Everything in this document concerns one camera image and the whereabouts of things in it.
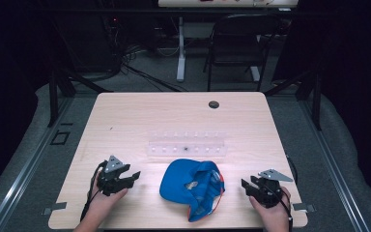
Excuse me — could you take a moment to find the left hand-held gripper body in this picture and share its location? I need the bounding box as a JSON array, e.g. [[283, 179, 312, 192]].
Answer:
[[96, 155, 133, 197]]

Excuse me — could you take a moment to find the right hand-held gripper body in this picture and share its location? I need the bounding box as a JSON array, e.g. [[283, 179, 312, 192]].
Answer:
[[250, 168, 295, 209]]

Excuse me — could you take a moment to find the blue baseball cap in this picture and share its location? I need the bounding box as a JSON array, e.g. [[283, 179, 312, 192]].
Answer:
[[158, 158, 226, 223]]

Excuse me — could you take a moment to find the person's left hand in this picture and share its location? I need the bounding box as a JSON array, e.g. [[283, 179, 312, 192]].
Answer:
[[87, 172, 129, 223]]

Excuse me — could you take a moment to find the person's right hand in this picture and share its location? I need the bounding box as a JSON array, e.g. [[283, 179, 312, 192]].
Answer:
[[248, 186, 292, 228]]

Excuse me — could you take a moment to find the clear acrylic peg rack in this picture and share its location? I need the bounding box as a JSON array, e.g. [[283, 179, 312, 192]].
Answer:
[[146, 130, 229, 160]]

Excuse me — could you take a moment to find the black metal stand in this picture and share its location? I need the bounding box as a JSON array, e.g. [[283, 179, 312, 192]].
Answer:
[[263, 66, 324, 131], [46, 66, 114, 129]]

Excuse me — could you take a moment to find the dark computer tower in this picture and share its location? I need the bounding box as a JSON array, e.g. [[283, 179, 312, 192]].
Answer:
[[73, 14, 125, 73]]

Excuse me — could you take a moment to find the black folding chair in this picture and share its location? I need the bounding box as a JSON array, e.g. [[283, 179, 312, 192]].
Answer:
[[202, 13, 282, 93]]

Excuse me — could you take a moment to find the white background desk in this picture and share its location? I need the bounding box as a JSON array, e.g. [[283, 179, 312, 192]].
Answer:
[[157, 0, 300, 83]]

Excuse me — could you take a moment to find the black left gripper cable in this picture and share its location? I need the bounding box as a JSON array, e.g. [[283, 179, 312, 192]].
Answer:
[[79, 159, 108, 222]]

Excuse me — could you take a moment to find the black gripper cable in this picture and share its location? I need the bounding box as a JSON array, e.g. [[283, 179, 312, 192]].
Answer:
[[79, 159, 108, 222], [279, 154, 300, 232]]

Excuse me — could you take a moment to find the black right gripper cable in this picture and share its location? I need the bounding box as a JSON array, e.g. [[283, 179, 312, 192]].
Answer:
[[279, 154, 300, 232]]

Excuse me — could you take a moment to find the grey metal table bracket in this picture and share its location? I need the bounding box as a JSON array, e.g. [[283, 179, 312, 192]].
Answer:
[[42, 201, 69, 217], [291, 202, 317, 214]]

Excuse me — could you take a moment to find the aluminium floor rail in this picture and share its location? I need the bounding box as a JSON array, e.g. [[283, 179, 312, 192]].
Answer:
[[298, 96, 371, 232], [0, 96, 75, 232]]

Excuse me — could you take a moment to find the bundle of floor cables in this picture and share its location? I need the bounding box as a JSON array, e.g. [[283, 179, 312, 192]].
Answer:
[[117, 43, 191, 94]]

